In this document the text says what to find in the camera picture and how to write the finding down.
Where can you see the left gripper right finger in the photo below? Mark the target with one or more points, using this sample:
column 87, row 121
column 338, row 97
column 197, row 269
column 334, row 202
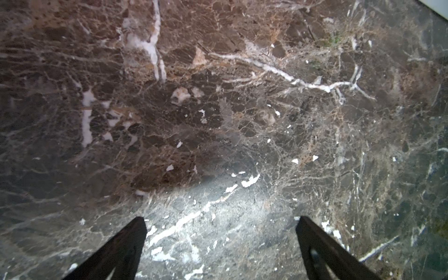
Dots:
column 320, row 253

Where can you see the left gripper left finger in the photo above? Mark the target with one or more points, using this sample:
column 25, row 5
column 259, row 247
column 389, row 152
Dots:
column 118, row 259

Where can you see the white foam storage box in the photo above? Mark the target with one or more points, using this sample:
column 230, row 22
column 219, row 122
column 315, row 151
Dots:
column 440, row 7

